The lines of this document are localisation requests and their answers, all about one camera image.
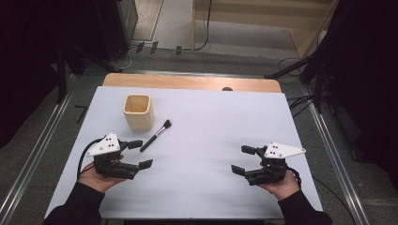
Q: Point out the person's left hand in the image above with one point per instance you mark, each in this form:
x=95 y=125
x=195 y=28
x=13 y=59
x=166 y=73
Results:
x=94 y=182

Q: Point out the wooden table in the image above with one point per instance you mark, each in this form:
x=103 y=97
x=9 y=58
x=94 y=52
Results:
x=187 y=82

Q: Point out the person's right hand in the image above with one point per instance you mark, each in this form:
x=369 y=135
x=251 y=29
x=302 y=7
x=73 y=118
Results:
x=283 y=187

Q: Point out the dark curtain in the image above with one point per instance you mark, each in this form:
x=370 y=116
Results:
x=369 y=78
x=25 y=62

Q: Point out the white board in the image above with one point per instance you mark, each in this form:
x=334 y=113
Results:
x=200 y=131

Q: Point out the beige square cup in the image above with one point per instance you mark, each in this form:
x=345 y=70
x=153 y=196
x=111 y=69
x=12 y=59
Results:
x=139 y=120

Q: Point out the black cabinet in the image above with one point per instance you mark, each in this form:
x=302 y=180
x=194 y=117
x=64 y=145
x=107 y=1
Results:
x=115 y=25

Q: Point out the metal floor rail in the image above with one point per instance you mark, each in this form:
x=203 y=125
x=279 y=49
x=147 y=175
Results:
x=338 y=162
x=34 y=146

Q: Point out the black metal stand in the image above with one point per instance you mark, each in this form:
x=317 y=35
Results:
x=61 y=78
x=318 y=84

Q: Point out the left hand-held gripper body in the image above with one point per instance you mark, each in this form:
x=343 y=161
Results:
x=106 y=146

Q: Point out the light wooden furniture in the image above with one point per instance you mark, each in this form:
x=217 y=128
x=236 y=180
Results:
x=300 y=34

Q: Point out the black makeup brush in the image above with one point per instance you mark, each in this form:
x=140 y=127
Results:
x=155 y=136

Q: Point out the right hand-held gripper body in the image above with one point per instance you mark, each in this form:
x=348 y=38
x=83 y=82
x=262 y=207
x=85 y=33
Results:
x=275 y=150

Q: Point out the black floor plug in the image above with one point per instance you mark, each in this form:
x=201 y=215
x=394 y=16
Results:
x=140 y=47
x=178 y=50
x=154 y=47

